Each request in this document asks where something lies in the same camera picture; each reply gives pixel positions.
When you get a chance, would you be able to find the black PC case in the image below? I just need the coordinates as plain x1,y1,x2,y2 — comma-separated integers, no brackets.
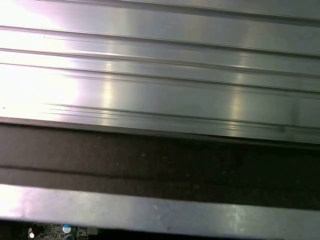
0,119,320,240

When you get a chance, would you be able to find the green motherboard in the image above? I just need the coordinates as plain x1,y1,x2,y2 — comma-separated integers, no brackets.
19,220,98,240

